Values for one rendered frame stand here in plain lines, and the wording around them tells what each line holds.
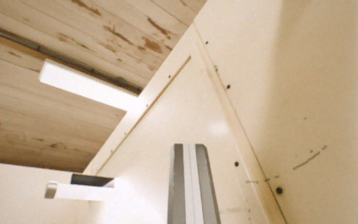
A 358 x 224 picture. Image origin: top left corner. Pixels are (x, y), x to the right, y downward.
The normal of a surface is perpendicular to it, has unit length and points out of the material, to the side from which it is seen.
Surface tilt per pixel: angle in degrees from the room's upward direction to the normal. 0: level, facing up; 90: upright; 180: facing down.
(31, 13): 179
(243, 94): 90
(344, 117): 90
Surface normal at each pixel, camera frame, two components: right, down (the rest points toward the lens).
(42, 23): 0.18, 0.73
